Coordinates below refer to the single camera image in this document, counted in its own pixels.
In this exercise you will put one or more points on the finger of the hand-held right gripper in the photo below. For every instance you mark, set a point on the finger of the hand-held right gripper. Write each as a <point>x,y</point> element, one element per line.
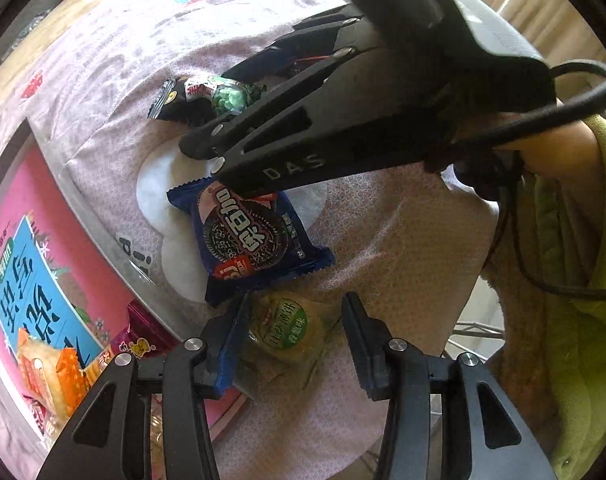
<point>308,35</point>
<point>333,130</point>

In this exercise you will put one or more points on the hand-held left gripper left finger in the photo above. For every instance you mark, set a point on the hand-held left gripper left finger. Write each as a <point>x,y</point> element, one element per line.
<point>230,355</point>

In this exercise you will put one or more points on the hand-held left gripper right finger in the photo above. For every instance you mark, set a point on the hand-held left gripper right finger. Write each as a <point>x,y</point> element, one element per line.
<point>359,345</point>

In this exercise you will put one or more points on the round green label pastry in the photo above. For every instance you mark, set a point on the round green label pastry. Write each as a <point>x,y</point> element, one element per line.
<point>283,325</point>

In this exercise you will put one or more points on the blue cookie packet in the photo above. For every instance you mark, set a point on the blue cookie packet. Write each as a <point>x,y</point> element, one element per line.
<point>243,240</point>

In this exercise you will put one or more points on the grey metal tray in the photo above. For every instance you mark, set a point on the grey metal tray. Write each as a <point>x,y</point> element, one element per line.
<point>98,230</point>

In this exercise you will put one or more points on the orange snack packet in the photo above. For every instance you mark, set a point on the orange snack packet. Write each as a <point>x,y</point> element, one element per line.
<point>48,370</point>

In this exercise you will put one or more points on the person's right forearm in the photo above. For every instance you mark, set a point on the person's right forearm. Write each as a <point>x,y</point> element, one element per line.
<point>563,145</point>

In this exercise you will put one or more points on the yellow magenta snack packet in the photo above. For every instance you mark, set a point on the yellow magenta snack packet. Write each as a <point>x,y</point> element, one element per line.
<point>143,332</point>

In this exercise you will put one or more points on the purple strawberry print blanket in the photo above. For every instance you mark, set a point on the purple strawberry print blanket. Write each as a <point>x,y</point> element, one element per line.
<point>383,240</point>

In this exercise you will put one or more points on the green pea snack packet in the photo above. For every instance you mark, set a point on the green pea snack packet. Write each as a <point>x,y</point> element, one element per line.
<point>203,96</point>

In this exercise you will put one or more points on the person in green sleeve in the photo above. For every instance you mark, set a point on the person in green sleeve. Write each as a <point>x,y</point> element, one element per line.
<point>583,360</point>

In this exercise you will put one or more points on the pink picture book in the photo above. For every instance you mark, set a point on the pink picture book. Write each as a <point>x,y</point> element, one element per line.
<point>33,200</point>

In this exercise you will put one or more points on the white metal frame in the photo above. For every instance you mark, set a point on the white metal frame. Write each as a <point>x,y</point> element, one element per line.
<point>473,331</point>

